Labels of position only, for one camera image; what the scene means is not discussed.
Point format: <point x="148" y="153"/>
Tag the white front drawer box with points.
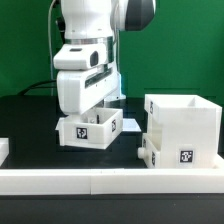
<point x="149" y="153"/>

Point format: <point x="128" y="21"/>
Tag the white drawer cabinet frame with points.
<point x="184" y="128"/>

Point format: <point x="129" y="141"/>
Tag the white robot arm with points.
<point x="86" y="63"/>

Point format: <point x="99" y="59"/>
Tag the white fence wall frame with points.
<point x="108" y="181"/>

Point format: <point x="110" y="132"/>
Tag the white drawer box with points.
<point x="96" y="129"/>
<point x="149" y="153"/>

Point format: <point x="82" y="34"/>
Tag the white fiducial marker sheet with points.
<point x="130" y="125"/>

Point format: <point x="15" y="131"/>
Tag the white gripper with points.
<point x="78" y="91"/>

